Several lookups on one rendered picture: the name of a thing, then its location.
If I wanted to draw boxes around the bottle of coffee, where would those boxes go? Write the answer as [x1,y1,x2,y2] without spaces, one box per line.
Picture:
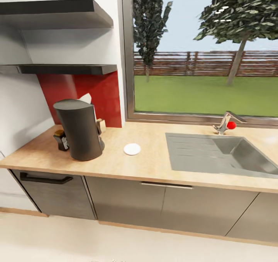
[53,130,70,151]

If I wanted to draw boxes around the paper coffee filter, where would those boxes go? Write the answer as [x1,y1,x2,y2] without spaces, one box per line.
[79,93,91,103]

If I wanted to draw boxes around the saucer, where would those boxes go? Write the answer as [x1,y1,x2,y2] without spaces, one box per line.
[124,143,141,155]

